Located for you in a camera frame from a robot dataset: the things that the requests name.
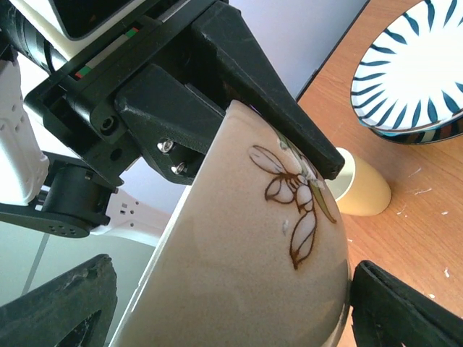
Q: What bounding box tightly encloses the white blue striped plate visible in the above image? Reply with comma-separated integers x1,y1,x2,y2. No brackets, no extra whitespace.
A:
350,0,462,134

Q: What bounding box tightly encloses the white floral bowl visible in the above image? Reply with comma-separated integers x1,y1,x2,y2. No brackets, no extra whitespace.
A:
111,101,350,346

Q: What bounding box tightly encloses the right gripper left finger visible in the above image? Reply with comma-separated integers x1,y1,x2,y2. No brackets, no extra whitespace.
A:
1,254,117,346

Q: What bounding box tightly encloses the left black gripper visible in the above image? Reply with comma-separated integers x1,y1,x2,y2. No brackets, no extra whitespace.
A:
1,1,225,184

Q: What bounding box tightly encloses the dark lower plate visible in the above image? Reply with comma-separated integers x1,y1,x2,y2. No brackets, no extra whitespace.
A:
370,113,462,145

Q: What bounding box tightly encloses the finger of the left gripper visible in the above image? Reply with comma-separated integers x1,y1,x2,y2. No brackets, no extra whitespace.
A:
191,1,344,180

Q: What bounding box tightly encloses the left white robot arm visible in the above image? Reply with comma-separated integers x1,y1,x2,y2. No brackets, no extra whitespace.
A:
1,1,344,246

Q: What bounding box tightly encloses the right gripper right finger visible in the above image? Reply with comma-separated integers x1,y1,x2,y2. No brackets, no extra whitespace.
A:
350,260,462,347

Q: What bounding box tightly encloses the yellow mug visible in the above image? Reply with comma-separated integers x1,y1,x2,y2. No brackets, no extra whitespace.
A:
326,147,391,217

